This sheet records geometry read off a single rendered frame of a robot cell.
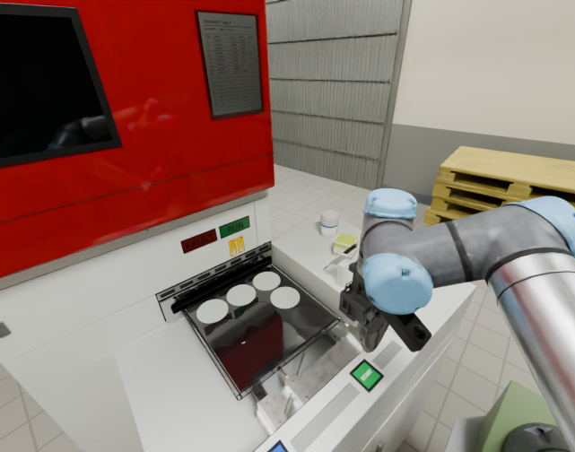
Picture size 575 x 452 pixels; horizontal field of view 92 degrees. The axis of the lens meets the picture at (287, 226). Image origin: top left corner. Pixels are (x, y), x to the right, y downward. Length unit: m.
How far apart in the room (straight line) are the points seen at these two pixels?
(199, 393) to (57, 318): 0.41
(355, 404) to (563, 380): 0.48
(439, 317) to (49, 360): 1.06
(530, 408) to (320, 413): 0.42
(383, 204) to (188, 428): 0.71
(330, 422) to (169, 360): 0.53
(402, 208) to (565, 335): 0.22
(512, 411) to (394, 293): 0.51
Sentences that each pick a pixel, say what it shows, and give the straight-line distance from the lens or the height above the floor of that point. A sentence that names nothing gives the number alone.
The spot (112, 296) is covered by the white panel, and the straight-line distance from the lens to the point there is 0.94.
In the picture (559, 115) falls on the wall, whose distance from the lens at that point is 3.47.
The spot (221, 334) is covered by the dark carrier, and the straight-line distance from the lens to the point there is 0.90.
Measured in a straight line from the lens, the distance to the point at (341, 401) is 0.72.
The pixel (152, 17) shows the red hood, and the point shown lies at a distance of 0.75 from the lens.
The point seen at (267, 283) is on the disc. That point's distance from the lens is 1.02.
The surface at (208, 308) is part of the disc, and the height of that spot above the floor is 0.90.
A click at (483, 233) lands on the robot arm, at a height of 1.43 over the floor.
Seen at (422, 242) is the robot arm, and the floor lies 1.41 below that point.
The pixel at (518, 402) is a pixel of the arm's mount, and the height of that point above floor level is 0.98.
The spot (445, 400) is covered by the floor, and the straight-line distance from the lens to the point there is 1.95.
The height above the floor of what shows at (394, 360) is 0.96.
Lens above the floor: 1.59
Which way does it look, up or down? 31 degrees down
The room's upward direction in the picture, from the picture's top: 2 degrees counter-clockwise
